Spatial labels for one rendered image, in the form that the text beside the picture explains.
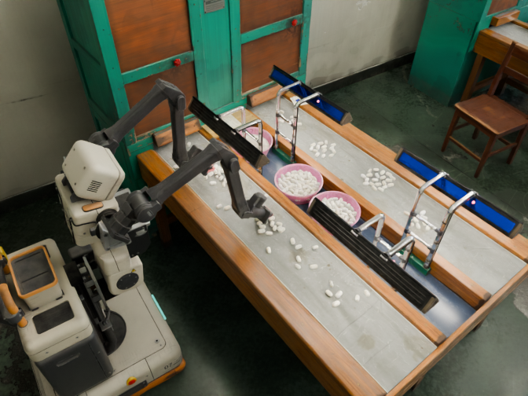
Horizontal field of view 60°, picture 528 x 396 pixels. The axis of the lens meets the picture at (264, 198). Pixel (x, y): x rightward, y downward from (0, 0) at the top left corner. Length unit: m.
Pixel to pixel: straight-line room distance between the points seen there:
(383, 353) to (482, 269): 0.68
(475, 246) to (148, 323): 1.71
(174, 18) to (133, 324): 1.60
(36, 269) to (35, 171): 1.64
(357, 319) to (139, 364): 1.11
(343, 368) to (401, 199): 1.04
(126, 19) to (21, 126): 1.35
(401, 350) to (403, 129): 2.70
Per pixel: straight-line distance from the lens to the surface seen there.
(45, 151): 3.59
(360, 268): 2.14
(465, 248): 2.41
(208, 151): 1.73
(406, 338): 2.03
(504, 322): 3.19
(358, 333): 1.99
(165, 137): 2.72
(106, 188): 1.78
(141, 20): 2.44
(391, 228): 2.34
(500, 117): 3.96
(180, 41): 2.58
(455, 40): 4.58
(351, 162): 2.69
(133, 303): 2.65
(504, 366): 3.03
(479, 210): 2.12
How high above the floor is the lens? 2.45
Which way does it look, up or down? 45 degrees down
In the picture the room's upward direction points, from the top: 1 degrees clockwise
